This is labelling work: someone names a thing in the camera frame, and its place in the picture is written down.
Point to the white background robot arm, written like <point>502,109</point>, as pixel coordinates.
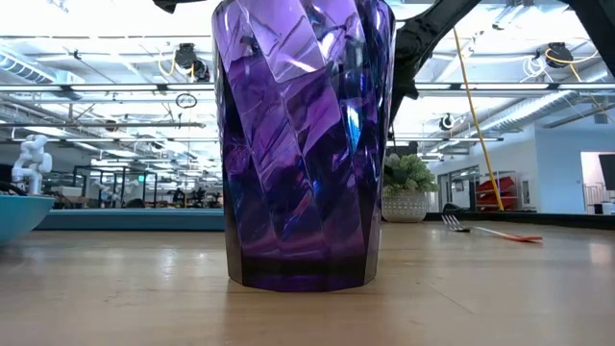
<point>31,163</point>

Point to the red storage shelf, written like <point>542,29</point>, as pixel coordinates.
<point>499,185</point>

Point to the black wall screen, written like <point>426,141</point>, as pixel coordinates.
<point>608,170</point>

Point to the blue round plate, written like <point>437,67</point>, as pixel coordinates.
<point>21,216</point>

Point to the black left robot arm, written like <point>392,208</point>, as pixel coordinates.
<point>170,4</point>

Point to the black background monitor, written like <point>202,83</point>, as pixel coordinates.
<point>408,150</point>

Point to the black aluminium table frame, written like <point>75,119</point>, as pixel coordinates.
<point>567,220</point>

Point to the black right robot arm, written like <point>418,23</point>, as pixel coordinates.
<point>427,33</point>

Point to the green succulent in white pot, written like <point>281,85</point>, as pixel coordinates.
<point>406,206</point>

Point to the small white box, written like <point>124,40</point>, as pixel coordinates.
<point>604,208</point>

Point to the purple faceted plastic cup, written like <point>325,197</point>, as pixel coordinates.
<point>302,144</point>

